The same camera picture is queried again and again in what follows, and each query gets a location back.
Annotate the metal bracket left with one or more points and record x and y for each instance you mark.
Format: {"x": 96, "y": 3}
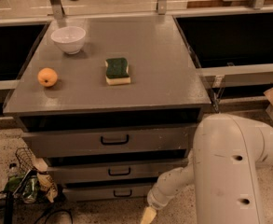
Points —
{"x": 57, "y": 9}

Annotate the grey middle drawer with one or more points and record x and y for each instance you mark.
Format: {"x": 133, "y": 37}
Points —
{"x": 111, "y": 171}

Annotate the white ceramic bowl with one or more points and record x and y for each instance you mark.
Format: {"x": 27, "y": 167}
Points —
{"x": 69, "y": 39}

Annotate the green yellow sponge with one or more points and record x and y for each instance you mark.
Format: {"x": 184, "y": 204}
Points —
{"x": 117, "y": 71}

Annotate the black wire basket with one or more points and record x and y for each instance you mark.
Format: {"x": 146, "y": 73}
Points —
{"x": 25, "y": 158}

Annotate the grey bottom drawer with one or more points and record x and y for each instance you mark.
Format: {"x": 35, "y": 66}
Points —
{"x": 122, "y": 191}

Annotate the grey drawer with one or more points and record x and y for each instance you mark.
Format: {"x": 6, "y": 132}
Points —
{"x": 122, "y": 191}
{"x": 111, "y": 171}
{"x": 75, "y": 143}

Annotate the grey drawer cabinet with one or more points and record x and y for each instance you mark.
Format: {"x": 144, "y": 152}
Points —
{"x": 113, "y": 117}

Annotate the clear plastic bottle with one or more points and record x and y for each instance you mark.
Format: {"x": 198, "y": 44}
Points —
{"x": 13, "y": 170}

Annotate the grey top drawer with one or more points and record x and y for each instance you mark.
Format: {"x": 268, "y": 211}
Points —
{"x": 75, "y": 143}

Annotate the orange fruit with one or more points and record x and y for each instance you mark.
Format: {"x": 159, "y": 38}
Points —
{"x": 47, "y": 77}

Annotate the green snack bag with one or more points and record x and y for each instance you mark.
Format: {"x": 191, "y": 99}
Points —
{"x": 31, "y": 189}

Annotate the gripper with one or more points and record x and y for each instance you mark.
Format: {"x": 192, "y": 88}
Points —
{"x": 155, "y": 201}

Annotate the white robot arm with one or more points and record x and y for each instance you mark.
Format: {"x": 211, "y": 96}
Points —
{"x": 222, "y": 166}

